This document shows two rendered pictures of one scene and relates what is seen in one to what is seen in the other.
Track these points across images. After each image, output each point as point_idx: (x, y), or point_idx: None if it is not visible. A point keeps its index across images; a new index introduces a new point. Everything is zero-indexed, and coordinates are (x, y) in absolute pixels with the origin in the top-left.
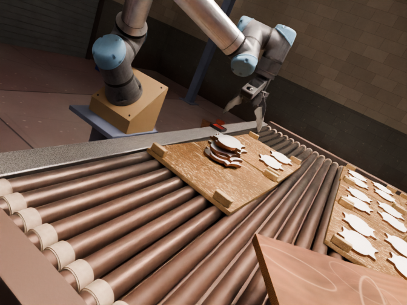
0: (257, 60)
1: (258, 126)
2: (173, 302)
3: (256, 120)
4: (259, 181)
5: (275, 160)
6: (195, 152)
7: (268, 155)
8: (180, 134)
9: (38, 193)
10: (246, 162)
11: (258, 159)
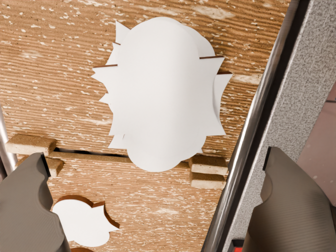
0: None
1: (24, 160)
2: None
3: (39, 181)
4: (33, 85)
5: (82, 243)
6: (228, 19)
7: (108, 251)
8: (302, 112)
9: None
10: (116, 160)
11: (109, 206)
